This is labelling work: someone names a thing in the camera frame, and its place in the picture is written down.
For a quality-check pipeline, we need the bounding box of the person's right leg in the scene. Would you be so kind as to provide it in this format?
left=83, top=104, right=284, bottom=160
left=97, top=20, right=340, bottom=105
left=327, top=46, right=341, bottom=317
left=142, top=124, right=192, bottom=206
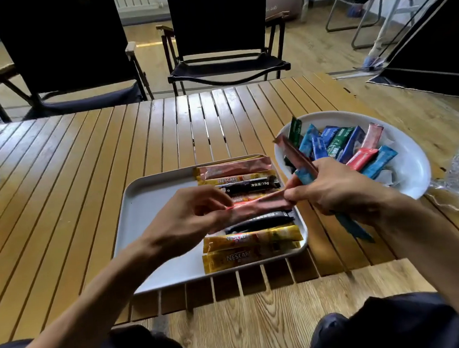
left=305, top=289, right=459, bottom=348

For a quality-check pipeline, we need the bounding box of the person's left hand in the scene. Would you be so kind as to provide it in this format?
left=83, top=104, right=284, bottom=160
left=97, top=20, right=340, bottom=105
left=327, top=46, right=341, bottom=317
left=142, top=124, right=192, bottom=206
left=135, top=182, right=239, bottom=267

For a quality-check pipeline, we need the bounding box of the person's left forearm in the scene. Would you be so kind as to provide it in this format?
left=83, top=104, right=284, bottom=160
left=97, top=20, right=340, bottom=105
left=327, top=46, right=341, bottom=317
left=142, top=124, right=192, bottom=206
left=0, top=236, right=180, bottom=348

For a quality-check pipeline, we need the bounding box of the grey rectangular tray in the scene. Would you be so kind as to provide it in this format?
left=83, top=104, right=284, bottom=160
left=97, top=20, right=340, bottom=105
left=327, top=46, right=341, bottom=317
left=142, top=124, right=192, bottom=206
left=106, top=150, right=313, bottom=297

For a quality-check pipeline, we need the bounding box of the white metal frame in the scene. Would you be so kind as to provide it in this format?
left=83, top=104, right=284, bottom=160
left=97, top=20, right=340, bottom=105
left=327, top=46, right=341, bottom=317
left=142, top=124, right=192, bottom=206
left=299, top=0, right=436, bottom=76

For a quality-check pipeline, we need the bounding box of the person's right forearm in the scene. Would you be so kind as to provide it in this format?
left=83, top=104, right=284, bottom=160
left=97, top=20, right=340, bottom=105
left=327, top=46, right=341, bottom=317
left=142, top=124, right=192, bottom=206
left=374, top=191, right=459, bottom=348

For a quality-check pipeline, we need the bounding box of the black folding chair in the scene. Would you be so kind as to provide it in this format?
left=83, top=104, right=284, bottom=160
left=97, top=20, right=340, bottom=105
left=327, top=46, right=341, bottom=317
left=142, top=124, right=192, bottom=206
left=153, top=0, right=296, bottom=98
left=0, top=0, right=156, bottom=123

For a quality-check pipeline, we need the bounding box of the white round bowl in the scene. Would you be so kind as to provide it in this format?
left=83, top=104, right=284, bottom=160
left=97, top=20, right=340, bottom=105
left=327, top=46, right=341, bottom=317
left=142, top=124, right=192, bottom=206
left=271, top=104, right=434, bottom=211

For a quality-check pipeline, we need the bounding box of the person's right hand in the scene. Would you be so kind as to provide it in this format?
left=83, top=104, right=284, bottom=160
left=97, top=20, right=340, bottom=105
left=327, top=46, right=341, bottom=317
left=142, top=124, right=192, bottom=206
left=281, top=152, right=401, bottom=233

